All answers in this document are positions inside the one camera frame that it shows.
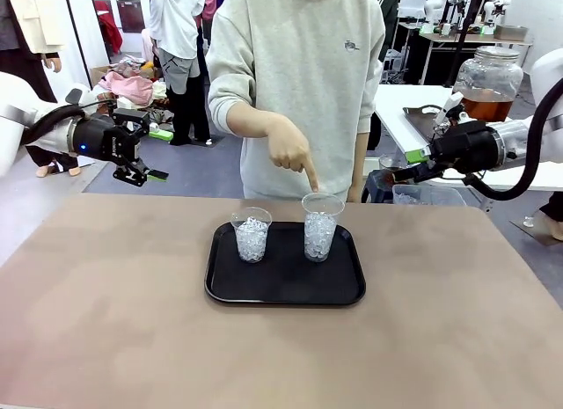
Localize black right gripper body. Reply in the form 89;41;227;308
433;121;501;173

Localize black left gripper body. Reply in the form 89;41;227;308
69;114;141;166

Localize tall clear iced cup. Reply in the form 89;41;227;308
301;192;344;264

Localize short clear iced cup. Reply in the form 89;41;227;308
230;207;273;264

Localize person's right forearm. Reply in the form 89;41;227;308
224;101;276;137

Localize person's left forearm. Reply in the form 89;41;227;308
349;131;370;185

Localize person's right hand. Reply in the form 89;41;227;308
263;117;321;194

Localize clear plastic ice box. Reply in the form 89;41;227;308
391;183;470;207

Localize glass bowl with tea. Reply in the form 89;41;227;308
378;156;406;173

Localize brown metal tray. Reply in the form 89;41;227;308
402;104;446;142

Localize dark blue stool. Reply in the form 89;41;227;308
362;169;397;203

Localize pile of mixed clothes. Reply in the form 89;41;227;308
90;59;175;120

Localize white side table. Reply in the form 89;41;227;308
373;84;563;193

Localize glass tea dispenser jar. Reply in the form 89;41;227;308
452;46;524;124

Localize mannequin in white shirt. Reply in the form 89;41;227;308
147;0;213;147

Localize black slanted pole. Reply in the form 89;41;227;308
451;0;490;88

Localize brown-topped workbench table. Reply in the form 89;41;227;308
417;30;536;85

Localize hanging red garment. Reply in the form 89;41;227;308
93;0;124;55

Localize metal box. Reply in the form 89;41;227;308
494;24;529;43

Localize mannequin in beige jacket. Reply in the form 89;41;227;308
0;0;84;178

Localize person in grey sweatshirt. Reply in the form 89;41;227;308
205;0;387;203

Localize black plastic serving tray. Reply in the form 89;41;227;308
204;221;367;307

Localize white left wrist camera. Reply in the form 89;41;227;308
64;84;100;118

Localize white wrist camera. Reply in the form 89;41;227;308
435;91;465;125
64;84;100;118

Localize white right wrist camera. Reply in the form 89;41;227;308
435;91;465;125

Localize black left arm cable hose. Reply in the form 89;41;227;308
19;104;87;146

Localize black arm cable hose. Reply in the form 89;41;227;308
464;90;563;202
19;104;87;146

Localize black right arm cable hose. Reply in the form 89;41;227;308
464;90;563;202

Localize dark red wall panel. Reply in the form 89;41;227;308
116;0;146;34

